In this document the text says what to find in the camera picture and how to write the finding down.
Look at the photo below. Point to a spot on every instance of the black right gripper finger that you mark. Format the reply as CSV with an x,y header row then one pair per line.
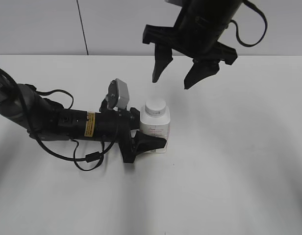
x,y
199,71
163,57

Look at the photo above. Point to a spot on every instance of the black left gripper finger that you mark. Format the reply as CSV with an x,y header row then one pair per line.
x,y
143,143
134,118

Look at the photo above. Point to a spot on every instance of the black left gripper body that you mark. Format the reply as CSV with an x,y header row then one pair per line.
x,y
114,127

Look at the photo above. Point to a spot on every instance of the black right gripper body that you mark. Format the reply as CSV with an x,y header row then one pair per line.
x,y
196,31

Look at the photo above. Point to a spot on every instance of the white round bottle cap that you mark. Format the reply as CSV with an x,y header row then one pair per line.
x,y
155,107

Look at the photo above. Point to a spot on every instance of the white yili changqing bottle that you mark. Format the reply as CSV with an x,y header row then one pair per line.
x,y
158,126

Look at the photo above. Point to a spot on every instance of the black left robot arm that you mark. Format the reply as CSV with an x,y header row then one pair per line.
x,y
47,120

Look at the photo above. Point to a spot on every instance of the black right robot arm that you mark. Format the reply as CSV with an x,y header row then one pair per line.
x,y
195,34

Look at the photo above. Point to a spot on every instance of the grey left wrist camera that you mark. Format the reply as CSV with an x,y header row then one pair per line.
x,y
117,96

